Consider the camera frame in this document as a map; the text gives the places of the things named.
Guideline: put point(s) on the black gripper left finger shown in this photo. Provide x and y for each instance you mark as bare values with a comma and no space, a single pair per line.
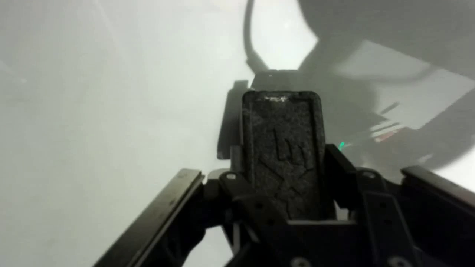
163,223

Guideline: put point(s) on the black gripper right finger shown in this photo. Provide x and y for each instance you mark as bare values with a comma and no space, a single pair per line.
425,223

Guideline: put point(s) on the black whiteboard eraser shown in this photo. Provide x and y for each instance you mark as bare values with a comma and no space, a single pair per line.
284,149

